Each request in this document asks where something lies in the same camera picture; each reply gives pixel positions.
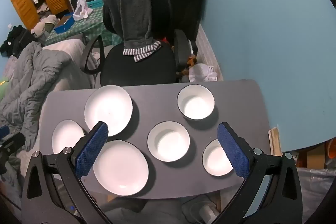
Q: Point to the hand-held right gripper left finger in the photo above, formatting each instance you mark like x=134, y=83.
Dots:
x=92, y=150

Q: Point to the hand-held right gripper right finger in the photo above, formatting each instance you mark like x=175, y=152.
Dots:
x=233, y=150

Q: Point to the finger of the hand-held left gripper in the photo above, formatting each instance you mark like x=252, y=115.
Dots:
x=13, y=142
x=4, y=131

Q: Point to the white bowl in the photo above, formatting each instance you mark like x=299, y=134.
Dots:
x=214, y=158
x=195, y=103
x=168, y=142

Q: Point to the white plate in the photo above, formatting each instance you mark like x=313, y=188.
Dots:
x=120, y=169
x=65, y=134
x=110, y=106

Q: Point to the wooden board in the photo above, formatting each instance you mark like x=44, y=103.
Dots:
x=274, y=141

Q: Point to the green cloth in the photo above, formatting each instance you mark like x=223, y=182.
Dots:
x=4, y=87

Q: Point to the grey quilted blanket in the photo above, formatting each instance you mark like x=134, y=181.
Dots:
x=31, y=82

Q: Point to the large white plastic bag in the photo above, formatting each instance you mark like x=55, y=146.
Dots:
x=202, y=73

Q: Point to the cardboard box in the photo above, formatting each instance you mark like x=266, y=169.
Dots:
x=317, y=154

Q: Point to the clear plastic bag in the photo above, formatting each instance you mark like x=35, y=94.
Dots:
x=317, y=187

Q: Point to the white mattress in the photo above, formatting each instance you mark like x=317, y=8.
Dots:
x=71, y=61

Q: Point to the black clothes pile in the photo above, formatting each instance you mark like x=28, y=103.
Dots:
x=15, y=40

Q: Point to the black office chair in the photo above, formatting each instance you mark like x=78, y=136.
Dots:
x=141, y=66

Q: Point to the orange plastic bag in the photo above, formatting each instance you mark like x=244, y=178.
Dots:
x=190, y=62

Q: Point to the white and olive clothes pile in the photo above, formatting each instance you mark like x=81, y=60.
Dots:
x=44, y=24

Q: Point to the blue shoebox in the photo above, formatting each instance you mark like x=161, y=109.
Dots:
x=63, y=26

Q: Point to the green checked tablecloth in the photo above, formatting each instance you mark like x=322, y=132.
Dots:
x=92, y=27

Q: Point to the small white plastic bag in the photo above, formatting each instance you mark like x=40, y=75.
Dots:
x=81, y=10

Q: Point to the grey hooded sweatshirt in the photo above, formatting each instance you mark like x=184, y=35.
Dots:
x=131, y=11

